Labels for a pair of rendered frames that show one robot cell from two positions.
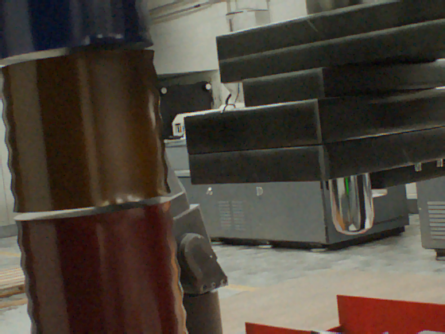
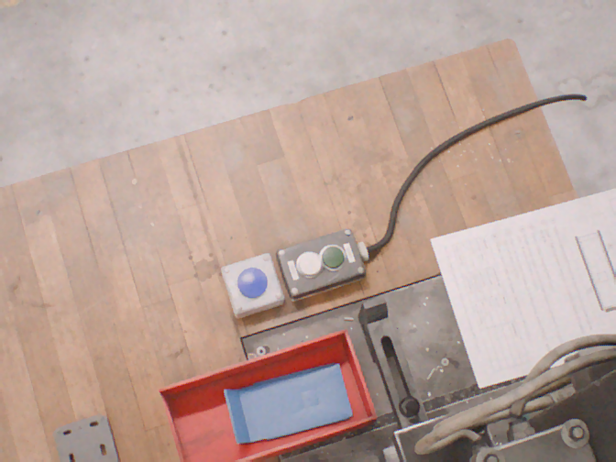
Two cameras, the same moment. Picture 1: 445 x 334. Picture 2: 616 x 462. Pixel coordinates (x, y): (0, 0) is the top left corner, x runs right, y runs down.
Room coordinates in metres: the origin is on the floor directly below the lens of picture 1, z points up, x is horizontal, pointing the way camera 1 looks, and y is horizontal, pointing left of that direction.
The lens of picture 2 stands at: (0.67, 0.04, 2.40)
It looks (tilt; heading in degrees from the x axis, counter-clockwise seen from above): 74 degrees down; 284
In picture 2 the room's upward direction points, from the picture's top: 6 degrees clockwise
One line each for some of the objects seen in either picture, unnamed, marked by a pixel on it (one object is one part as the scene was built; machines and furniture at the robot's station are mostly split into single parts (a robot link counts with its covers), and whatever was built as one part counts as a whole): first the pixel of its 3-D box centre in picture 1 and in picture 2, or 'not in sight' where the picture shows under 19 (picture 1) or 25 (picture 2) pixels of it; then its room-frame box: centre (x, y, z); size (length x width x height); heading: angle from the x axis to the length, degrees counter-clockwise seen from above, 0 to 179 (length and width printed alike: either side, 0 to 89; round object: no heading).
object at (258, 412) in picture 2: not in sight; (288, 402); (0.72, -0.15, 0.92); 0.15 x 0.07 x 0.03; 34
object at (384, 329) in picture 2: not in sight; (396, 379); (0.60, -0.22, 0.95); 0.15 x 0.03 x 0.10; 128
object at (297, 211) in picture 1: (183, 188); not in sight; (9.85, 0.37, 0.49); 5.51 x 1.02 x 0.97; 34
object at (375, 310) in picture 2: not in sight; (379, 330); (0.64, -0.27, 0.95); 0.06 x 0.03 x 0.09; 128
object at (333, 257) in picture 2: not in sight; (332, 258); (0.73, -0.34, 0.93); 0.03 x 0.03 x 0.02
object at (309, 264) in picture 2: not in sight; (309, 265); (0.76, -0.32, 0.93); 0.03 x 0.03 x 0.02
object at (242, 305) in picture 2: not in sight; (252, 288); (0.82, -0.28, 0.90); 0.07 x 0.07 x 0.06; 38
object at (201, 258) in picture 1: (176, 263); not in sight; (0.90, 0.05, 1.00); 0.09 x 0.06 x 0.06; 43
